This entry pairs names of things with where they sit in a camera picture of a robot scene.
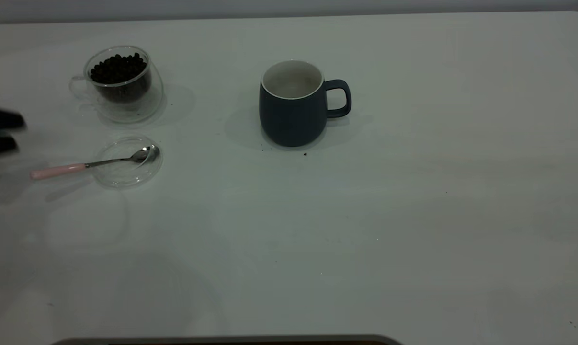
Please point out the dark grey-blue ceramic mug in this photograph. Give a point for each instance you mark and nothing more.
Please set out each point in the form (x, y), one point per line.
(291, 120)

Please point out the pile of coffee beans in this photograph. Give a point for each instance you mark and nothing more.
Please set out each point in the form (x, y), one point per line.
(118, 69)

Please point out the small clear glass dish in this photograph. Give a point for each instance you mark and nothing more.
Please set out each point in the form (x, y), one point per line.
(126, 177)

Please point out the clear double-wall glass cup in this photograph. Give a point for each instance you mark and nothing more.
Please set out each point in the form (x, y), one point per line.
(145, 103)

